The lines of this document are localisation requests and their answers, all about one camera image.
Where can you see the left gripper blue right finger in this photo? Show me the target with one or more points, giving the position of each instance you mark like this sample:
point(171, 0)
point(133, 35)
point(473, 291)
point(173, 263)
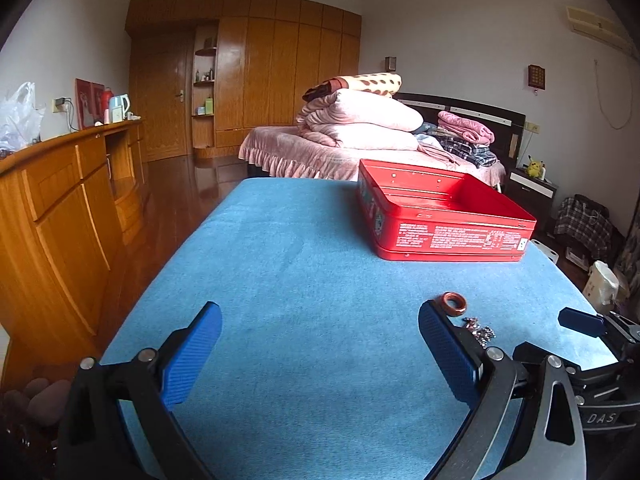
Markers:
point(457, 354)

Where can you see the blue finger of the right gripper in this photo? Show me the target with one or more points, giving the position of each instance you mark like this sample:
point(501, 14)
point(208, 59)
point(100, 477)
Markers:
point(582, 322)

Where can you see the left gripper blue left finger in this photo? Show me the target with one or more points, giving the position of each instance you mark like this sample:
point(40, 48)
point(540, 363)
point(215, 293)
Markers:
point(185, 352)

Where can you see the purple silver chain brooch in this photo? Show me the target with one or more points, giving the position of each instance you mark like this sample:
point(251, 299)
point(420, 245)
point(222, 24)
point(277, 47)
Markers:
point(483, 334)

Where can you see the left hand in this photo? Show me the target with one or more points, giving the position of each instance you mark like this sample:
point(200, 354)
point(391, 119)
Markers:
point(41, 401)

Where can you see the white appliance on floor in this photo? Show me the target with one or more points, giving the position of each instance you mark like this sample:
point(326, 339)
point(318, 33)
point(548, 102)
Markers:
point(606, 288)

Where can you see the white bathroom scale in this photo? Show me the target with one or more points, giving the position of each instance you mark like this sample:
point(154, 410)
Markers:
point(551, 254)

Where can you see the plaid bag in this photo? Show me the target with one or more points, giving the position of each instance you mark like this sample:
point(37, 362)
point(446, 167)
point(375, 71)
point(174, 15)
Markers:
point(585, 225)

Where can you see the blue table cloth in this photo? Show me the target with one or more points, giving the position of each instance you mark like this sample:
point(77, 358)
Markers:
point(320, 371)

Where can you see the dark bedside table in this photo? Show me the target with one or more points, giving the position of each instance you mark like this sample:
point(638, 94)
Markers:
point(534, 195)

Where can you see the red metal tin box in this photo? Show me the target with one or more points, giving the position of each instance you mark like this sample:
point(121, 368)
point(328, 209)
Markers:
point(436, 215)

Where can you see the yellow pikachu plush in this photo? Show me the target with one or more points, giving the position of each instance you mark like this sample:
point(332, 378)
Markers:
point(535, 169)

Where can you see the wooden sideboard cabinet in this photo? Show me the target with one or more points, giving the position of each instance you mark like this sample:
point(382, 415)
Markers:
point(68, 208)

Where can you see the folded clothes pile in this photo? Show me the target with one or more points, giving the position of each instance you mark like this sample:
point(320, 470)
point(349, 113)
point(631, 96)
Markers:
point(462, 137)

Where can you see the bed with pink cover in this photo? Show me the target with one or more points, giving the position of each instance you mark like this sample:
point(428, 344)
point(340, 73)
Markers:
point(282, 152)

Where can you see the white electric kettle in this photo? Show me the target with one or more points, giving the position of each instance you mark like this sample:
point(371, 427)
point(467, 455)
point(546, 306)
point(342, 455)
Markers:
point(119, 107)

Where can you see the folded pink quilt stack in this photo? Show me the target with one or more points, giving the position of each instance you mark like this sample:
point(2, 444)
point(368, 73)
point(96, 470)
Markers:
point(362, 121)

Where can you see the spotted folded blanket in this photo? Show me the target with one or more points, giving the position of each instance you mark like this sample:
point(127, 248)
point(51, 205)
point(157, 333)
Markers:
point(382, 84)

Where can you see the white plastic bag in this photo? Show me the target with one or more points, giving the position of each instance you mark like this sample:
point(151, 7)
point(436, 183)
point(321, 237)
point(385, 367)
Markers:
point(20, 119)

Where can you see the wooden wardrobe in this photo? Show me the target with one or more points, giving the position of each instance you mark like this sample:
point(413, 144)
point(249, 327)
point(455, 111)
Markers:
point(203, 73)

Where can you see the dark wall plaque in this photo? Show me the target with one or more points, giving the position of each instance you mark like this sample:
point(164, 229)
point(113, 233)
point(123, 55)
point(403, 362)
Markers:
point(536, 77)

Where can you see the red picture frame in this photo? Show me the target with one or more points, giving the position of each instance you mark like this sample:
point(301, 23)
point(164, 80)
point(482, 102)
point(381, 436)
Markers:
point(91, 102)

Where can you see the wall air conditioner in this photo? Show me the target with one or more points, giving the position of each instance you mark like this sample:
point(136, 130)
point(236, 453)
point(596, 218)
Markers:
point(599, 28)

